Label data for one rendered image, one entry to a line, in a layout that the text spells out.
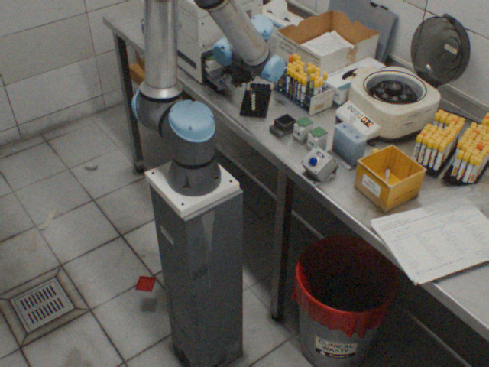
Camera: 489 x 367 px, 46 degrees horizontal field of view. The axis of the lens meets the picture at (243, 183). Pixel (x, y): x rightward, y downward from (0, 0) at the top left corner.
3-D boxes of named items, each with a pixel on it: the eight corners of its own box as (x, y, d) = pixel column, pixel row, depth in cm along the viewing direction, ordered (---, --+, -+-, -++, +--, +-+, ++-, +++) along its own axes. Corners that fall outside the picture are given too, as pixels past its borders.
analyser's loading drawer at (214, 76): (186, 66, 210) (186, 53, 207) (202, 60, 213) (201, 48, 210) (218, 90, 198) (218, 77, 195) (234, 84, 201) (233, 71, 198)
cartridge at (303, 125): (293, 138, 182) (293, 121, 177) (303, 133, 184) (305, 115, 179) (300, 144, 179) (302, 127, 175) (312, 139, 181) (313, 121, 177)
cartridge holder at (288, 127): (269, 129, 185) (269, 120, 182) (289, 120, 189) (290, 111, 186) (279, 138, 182) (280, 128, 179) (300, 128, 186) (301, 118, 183)
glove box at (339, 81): (318, 95, 200) (321, 71, 194) (366, 73, 211) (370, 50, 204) (343, 111, 193) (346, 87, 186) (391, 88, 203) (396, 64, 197)
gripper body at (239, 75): (234, 89, 188) (245, 69, 177) (221, 68, 189) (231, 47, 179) (253, 82, 191) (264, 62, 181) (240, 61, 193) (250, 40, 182)
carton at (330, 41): (273, 66, 215) (274, 28, 204) (328, 43, 227) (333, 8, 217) (317, 95, 200) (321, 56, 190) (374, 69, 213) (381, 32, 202)
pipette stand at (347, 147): (327, 153, 176) (330, 127, 169) (344, 145, 179) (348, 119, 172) (348, 171, 170) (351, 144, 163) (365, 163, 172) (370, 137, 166)
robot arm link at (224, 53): (234, 53, 157) (263, 37, 162) (208, 38, 163) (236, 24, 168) (236, 76, 163) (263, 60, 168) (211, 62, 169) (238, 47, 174)
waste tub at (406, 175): (352, 186, 165) (357, 160, 158) (386, 170, 170) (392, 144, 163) (384, 214, 156) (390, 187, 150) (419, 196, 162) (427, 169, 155)
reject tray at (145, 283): (156, 278, 234) (156, 277, 233) (151, 291, 229) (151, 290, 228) (140, 277, 235) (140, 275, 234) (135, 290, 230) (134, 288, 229)
